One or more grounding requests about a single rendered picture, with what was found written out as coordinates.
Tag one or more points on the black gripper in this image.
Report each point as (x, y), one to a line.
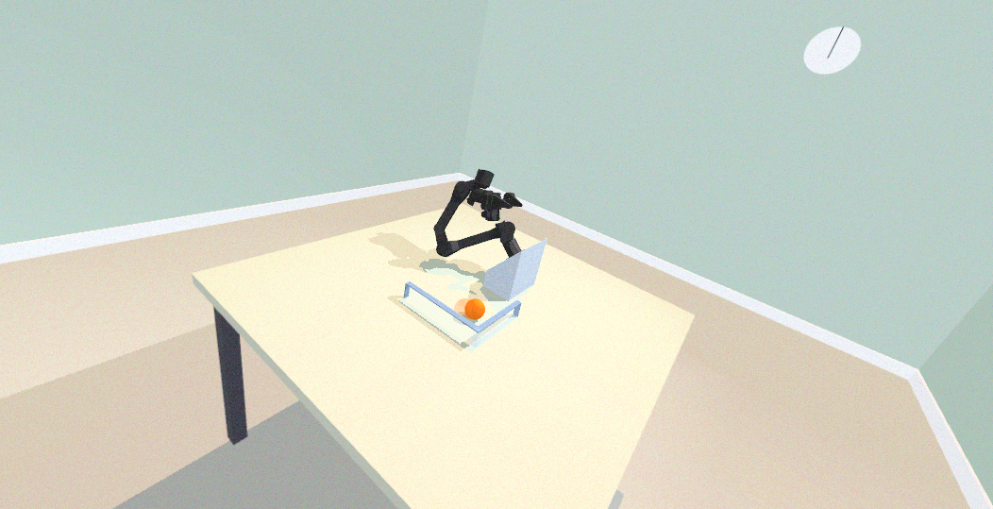
(494, 200)

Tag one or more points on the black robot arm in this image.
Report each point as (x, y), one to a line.
(503, 230)

